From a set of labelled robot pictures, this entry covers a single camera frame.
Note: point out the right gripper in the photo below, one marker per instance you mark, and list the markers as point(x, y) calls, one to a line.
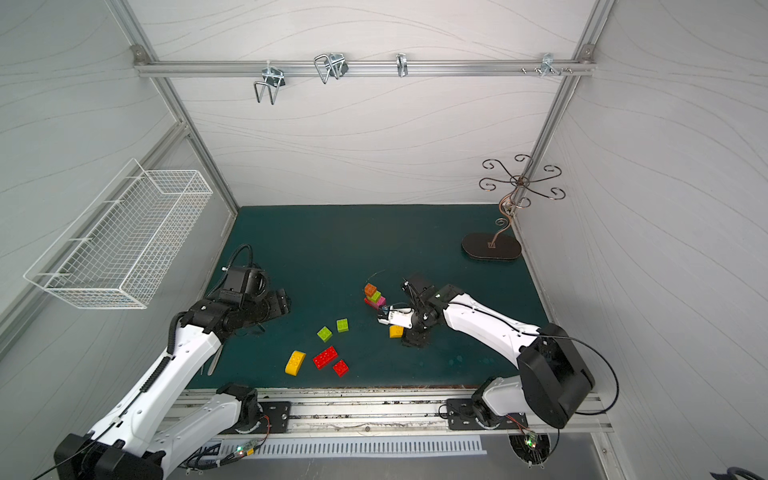
point(417, 309)

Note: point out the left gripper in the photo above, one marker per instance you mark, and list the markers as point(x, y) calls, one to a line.
point(274, 303)

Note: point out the yellow curved lego brick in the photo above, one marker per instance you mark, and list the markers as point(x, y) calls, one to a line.
point(396, 331)

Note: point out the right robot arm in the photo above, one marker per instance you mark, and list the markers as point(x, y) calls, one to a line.
point(552, 379)

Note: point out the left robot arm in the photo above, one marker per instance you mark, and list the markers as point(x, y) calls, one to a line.
point(128, 442)

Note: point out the yellow lego brick left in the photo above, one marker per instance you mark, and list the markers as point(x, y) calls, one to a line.
point(295, 363)

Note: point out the red long lego brick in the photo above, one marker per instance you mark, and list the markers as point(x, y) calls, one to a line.
point(325, 358)

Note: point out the red small lego brick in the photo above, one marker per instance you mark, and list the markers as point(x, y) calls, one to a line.
point(340, 368)

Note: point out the black metal hook stand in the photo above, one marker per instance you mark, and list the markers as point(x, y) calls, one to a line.
point(500, 246)

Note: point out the left metal clip hook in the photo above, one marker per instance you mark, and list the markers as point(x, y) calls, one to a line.
point(268, 87)

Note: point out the metal clip hook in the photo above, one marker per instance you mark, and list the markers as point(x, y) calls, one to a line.
point(547, 67)
point(268, 87)
point(401, 65)
point(330, 65)

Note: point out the right metal clip hook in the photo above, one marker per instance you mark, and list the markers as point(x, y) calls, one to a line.
point(547, 67)

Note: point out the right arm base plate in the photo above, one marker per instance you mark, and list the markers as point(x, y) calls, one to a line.
point(464, 414)

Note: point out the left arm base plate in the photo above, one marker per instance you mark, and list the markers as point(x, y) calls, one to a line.
point(270, 417)

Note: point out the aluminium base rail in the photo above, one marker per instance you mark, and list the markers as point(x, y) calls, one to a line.
point(325, 412)

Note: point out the white wire basket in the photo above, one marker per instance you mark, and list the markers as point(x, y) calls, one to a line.
point(115, 254)

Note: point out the horizontal aluminium rail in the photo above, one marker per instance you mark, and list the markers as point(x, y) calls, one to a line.
point(357, 68)

